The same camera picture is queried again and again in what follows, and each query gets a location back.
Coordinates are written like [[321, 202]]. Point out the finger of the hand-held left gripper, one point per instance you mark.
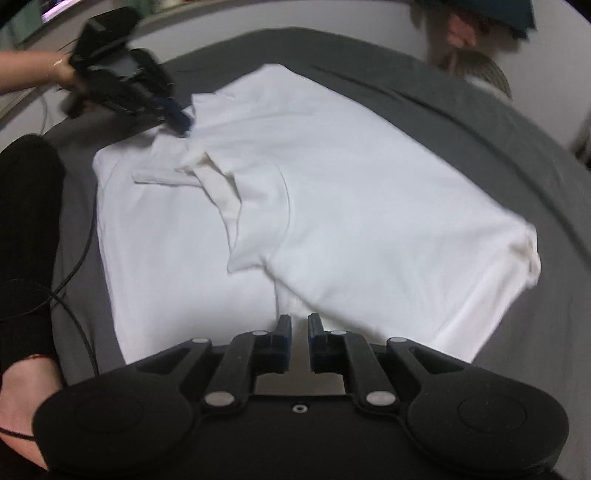
[[179, 116]]

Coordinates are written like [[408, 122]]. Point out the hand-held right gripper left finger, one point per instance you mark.
[[286, 341]]

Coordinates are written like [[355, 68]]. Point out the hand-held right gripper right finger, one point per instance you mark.
[[316, 341]]

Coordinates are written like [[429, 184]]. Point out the white shirt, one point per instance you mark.
[[346, 184]]

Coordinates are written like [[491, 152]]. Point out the person's left forearm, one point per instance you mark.
[[23, 71]]

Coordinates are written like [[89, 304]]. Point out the person's left hand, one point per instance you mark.
[[62, 69]]

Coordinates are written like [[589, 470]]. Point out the open laptop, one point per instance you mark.
[[55, 11]]

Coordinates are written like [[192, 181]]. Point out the person's leg in black pants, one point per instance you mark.
[[27, 230]]

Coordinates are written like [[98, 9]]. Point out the grey bed sheet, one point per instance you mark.
[[461, 129]]

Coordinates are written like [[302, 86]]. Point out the person's bare foot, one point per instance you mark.
[[23, 397]]

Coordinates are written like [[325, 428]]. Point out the dark teal jacket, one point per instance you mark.
[[508, 14]]

